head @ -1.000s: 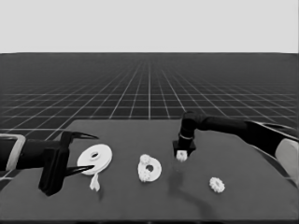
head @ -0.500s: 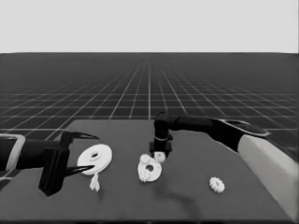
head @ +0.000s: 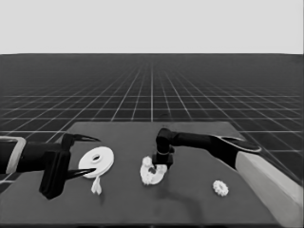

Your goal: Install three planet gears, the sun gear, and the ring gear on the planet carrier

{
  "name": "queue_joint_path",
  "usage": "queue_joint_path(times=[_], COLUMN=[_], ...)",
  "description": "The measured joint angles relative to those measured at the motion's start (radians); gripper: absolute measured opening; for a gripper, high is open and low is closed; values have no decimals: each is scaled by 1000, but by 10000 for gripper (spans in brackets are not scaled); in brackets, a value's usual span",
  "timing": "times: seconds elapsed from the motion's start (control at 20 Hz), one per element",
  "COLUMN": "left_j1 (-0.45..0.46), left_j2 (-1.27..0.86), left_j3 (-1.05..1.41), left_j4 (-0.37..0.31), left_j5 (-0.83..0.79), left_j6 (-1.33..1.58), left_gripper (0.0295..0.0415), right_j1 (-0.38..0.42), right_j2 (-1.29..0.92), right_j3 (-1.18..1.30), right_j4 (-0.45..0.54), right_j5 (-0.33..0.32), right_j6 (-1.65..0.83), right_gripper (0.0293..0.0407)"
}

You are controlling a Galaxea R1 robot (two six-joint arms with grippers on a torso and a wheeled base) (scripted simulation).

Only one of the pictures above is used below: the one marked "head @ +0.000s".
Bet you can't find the large thick white disc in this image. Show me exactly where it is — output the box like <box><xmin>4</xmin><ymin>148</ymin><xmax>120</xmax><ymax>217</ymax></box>
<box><xmin>78</xmin><ymin>145</ymin><xmax>116</xmax><ymax>180</ymax></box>

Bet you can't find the larger white gear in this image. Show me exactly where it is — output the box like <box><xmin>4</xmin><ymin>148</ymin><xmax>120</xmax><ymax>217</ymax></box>
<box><xmin>212</xmin><ymin>180</ymin><xmax>230</xmax><ymax>198</ymax></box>

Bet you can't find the small white T-shaped piece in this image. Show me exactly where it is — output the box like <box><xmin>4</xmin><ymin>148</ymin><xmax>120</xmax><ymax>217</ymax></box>
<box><xmin>90</xmin><ymin>176</ymin><xmax>103</xmax><ymax>195</ymax></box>

